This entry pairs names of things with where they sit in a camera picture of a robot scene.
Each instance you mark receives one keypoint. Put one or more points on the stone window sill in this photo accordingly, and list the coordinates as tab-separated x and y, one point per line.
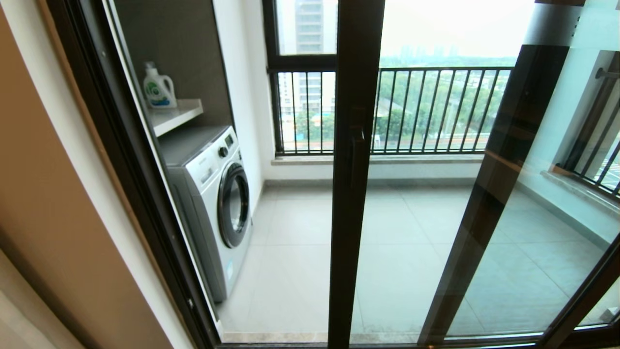
581	191
300	159

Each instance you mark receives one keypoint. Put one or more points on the dark framed sliding glass door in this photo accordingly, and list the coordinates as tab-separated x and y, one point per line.
356	242

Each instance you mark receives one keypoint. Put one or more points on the beige curtain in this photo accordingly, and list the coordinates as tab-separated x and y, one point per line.
24	320

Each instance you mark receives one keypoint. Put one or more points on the dark window frame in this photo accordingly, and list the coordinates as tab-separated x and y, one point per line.
300	62

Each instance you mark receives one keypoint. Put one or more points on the white detergent bottle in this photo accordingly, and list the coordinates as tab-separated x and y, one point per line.
157	89

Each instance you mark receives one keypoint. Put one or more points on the white front-load washing machine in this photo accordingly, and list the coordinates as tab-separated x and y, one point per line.
208	203

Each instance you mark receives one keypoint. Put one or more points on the black balcony railing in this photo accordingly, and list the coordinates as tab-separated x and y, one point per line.
436	71

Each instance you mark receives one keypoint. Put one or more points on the white shelf board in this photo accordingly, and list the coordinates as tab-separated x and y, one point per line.
177	114

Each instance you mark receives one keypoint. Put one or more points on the black side railing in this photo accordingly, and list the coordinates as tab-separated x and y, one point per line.
593	140

